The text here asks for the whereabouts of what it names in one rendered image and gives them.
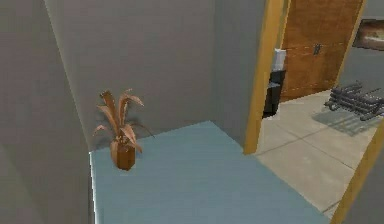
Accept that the white box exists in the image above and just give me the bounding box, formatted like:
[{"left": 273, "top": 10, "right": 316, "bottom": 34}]
[{"left": 272, "top": 47, "right": 288, "bottom": 72}]

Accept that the brown potted house plant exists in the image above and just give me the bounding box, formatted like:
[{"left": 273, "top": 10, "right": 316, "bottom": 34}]
[{"left": 93, "top": 88, "right": 156, "bottom": 172}]

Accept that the framed wall picture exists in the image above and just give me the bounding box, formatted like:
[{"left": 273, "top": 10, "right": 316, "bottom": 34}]
[{"left": 352, "top": 18, "right": 384, "bottom": 52}]

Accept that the dark grey slatted bench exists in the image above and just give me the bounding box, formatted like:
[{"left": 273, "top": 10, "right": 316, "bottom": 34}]
[{"left": 323, "top": 80, "right": 384, "bottom": 122}]

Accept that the brown wooden room door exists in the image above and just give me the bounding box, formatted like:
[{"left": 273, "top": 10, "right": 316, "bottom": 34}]
[{"left": 279, "top": 0, "right": 365, "bottom": 103}]

